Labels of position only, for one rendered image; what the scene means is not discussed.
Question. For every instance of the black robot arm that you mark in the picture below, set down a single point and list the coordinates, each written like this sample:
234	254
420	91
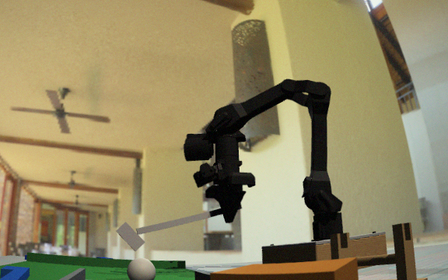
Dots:
224	132

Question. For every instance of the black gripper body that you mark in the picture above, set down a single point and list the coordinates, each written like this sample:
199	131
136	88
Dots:
234	180

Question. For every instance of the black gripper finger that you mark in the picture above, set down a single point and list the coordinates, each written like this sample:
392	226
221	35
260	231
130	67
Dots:
220	200
232	201

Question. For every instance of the white golf ball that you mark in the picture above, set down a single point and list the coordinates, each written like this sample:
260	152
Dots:
141	269

